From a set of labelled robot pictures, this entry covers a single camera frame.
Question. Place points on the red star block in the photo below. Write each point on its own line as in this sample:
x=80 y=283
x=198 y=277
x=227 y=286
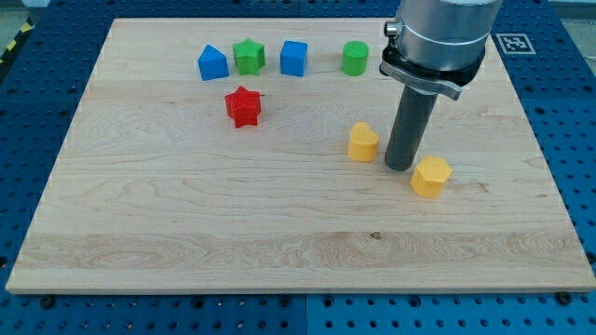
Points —
x=243 y=106

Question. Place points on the wooden board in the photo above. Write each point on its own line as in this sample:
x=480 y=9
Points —
x=155 y=191

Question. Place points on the blue cube block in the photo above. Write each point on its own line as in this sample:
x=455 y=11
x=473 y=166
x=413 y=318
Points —
x=293 y=58

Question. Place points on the green cylinder block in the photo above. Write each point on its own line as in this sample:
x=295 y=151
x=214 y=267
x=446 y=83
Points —
x=355 y=57

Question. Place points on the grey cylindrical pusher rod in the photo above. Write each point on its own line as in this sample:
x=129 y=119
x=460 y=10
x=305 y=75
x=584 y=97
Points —
x=409 y=126

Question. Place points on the blue triangle block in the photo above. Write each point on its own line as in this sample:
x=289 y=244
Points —
x=212 y=64

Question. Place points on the green star block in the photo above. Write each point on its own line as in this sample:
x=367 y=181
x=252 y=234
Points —
x=249 y=57

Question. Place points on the yellow heart block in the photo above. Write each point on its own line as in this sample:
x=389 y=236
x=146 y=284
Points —
x=363 y=143

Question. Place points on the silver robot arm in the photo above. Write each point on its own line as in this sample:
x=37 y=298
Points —
x=437 y=46

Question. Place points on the fiducial marker tag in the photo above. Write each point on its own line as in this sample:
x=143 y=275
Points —
x=515 y=43

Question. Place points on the yellow hexagon block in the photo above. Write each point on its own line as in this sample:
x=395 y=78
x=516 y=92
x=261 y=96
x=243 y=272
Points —
x=430 y=176

